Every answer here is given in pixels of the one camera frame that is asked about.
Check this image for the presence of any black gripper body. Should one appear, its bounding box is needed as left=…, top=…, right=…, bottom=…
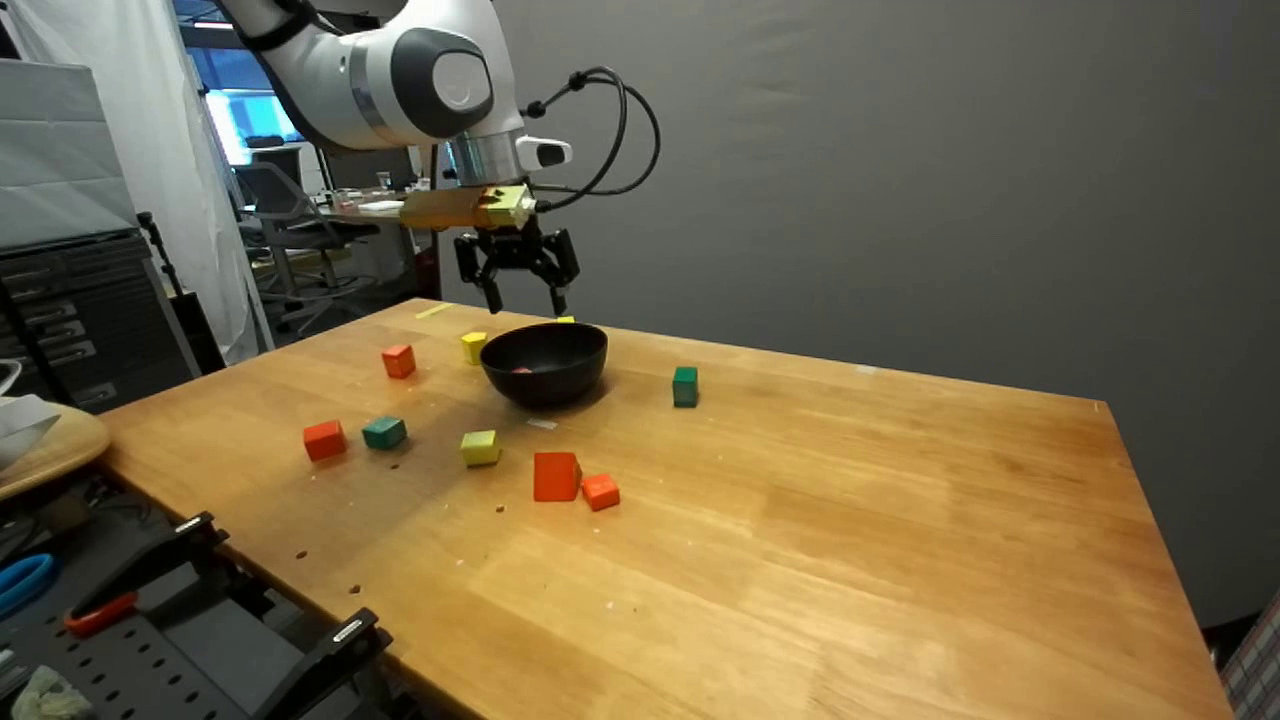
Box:
left=452, top=223, right=585, bottom=277

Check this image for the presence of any black bowl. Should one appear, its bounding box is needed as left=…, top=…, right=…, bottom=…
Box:
left=474, top=319, right=612, bottom=414

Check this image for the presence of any monitor with blue screen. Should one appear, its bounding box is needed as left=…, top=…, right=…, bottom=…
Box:
left=201, top=82, right=308, bottom=173

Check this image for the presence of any white hanging sheet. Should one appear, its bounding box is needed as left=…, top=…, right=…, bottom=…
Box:
left=11, top=0, right=274, bottom=362

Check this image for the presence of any black stand leg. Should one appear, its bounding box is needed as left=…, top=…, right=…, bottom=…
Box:
left=137, top=210, right=233, bottom=376

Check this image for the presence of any grey fabric backdrop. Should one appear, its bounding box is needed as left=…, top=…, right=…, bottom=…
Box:
left=490, top=0, right=1280, bottom=631

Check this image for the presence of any black equipment case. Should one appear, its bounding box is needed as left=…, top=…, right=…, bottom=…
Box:
left=0, top=228, right=202, bottom=414

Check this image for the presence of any grey flat panel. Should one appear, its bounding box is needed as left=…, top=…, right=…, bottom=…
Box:
left=0, top=54, right=144, bottom=255

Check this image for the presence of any round wooden board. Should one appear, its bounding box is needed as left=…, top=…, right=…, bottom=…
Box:
left=0, top=400, right=116, bottom=507

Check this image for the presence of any white cloth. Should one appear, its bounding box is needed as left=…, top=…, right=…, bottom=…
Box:
left=0, top=357, right=63, bottom=473

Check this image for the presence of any black pegboard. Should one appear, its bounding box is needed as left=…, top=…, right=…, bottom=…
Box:
left=0, top=495, right=415, bottom=720

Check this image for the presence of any white crumpled object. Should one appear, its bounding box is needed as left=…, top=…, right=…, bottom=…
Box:
left=3, top=664, right=95, bottom=720

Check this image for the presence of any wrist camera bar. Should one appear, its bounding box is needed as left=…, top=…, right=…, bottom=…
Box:
left=395, top=180, right=541, bottom=236

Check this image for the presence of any black looped camera cable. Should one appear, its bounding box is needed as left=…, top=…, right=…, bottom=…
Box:
left=515, top=66, right=663, bottom=217

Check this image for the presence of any blue handled tool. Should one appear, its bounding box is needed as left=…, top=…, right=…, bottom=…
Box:
left=0, top=552, right=61, bottom=622

